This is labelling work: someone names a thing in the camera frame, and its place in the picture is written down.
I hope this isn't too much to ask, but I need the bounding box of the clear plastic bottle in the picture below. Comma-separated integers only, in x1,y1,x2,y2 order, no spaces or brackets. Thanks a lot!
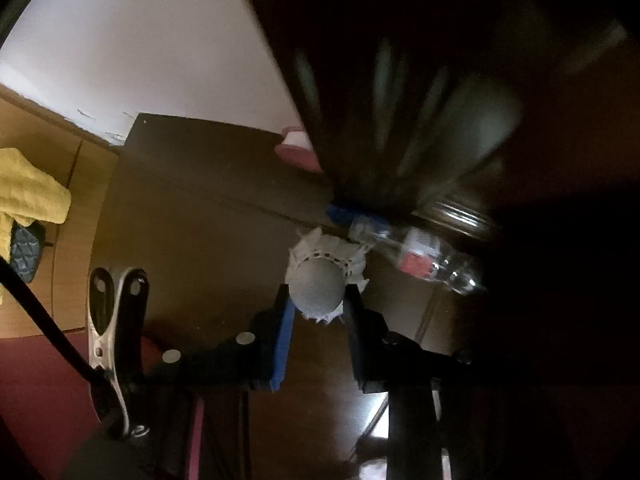
327,203,488,295

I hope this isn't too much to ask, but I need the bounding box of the small pink white cap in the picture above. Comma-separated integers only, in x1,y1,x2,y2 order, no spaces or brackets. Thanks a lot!
274,129,323,173

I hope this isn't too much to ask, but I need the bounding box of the black quilted handbag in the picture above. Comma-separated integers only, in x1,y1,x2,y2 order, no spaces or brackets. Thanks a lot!
10,222,48,282

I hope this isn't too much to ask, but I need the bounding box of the yellow fleece jacket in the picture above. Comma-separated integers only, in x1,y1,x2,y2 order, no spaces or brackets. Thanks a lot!
0,147,72,306

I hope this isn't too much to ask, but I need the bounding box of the black cable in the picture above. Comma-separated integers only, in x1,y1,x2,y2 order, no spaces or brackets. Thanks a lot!
0,260,126,426

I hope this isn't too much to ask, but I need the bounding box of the metal spring clamp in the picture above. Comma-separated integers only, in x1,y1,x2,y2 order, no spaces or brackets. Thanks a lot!
87,266,151,438

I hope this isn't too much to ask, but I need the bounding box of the dark wooden bed headboard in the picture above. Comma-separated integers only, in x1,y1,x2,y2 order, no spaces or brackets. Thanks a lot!
227,0,640,271

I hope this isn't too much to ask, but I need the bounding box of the white feather shuttlecock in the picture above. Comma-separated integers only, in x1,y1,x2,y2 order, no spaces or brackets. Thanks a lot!
285,226,373,326

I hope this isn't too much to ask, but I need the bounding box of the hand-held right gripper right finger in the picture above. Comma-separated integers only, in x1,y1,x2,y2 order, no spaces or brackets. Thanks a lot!
344,284,496,480

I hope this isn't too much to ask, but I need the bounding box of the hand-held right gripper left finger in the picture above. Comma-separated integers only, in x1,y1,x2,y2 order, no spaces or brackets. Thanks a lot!
65,284,297,480

